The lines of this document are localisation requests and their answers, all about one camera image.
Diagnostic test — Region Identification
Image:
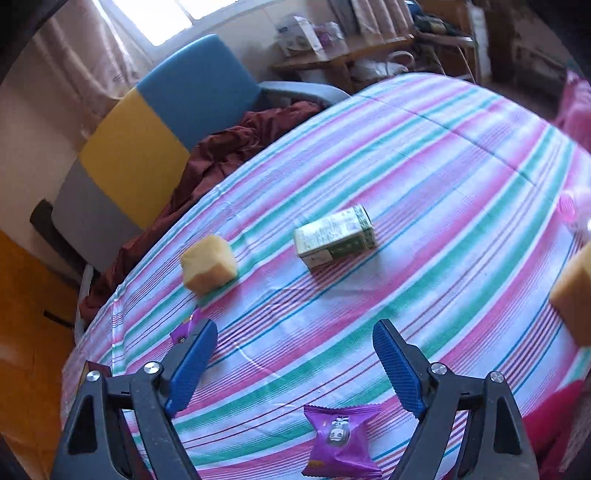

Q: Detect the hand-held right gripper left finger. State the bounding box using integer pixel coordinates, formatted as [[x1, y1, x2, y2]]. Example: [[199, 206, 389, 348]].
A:
[[50, 318, 219, 480]]

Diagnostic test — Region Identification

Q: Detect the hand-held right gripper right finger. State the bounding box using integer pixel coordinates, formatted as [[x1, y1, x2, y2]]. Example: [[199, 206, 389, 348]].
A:
[[372, 318, 541, 480]]

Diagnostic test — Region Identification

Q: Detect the purple snack packet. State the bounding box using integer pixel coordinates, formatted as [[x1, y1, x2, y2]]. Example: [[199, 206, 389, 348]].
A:
[[302, 404, 383, 478], [169, 308, 204, 347]]

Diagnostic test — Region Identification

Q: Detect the yellow sponge cake cube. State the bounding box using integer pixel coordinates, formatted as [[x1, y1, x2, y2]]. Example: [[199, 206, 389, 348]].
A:
[[180, 234, 238, 296], [549, 242, 591, 347]]

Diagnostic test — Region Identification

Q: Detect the small green carton box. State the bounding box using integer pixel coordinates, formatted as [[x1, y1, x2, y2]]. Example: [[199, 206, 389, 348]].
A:
[[293, 204, 377, 271]]

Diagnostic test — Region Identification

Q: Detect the red cloth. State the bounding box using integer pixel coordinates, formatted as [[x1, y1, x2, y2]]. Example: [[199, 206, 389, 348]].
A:
[[522, 378, 587, 480]]

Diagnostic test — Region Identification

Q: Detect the wooden wardrobe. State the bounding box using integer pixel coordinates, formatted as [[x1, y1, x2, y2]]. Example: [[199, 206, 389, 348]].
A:
[[0, 228, 79, 480]]

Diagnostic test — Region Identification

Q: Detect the striped tablecloth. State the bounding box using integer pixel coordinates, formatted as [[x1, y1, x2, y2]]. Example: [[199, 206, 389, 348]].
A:
[[61, 71, 591, 480]]

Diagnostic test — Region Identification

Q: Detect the maroon cloth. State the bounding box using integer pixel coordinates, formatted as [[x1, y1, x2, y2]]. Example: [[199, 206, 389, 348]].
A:
[[78, 100, 324, 319]]

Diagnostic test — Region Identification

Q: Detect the pink plastic object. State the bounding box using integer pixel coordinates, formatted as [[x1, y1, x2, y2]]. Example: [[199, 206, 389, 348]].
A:
[[556, 185, 591, 241]]

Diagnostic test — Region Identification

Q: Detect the grey yellow blue chair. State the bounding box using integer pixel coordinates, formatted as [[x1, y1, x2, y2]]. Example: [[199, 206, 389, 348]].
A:
[[51, 34, 352, 342]]

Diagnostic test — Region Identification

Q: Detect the white bag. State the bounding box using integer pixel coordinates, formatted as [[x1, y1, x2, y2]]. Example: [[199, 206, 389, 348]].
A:
[[353, 51, 416, 81]]

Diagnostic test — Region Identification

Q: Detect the wooden side table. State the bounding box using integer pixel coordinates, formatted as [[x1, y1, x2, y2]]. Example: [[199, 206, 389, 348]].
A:
[[270, 34, 476, 93]]

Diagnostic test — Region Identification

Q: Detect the pink patterned curtain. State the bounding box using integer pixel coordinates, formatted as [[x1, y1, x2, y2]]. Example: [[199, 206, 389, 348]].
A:
[[330, 0, 414, 40], [32, 0, 139, 139]]

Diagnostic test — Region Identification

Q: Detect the pink plastic bag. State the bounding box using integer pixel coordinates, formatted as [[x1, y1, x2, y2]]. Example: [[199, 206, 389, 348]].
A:
[[554, 69, 591, 153]]

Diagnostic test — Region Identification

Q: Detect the window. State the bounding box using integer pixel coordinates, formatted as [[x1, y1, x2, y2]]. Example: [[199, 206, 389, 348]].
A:
[[92, 0, 264, 47]]

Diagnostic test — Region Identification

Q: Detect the wooden cabinet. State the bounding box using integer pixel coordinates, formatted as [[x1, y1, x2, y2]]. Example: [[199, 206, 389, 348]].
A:
[[416, 0, 568, 93]]

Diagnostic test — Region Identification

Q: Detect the white cardboard box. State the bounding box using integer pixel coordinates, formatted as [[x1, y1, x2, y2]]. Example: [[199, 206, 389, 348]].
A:
[[276, 16, 324, 54]]

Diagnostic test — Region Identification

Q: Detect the black furniture frame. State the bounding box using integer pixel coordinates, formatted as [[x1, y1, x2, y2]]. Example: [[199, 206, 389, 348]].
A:
[[30, 199, 88, 278]]

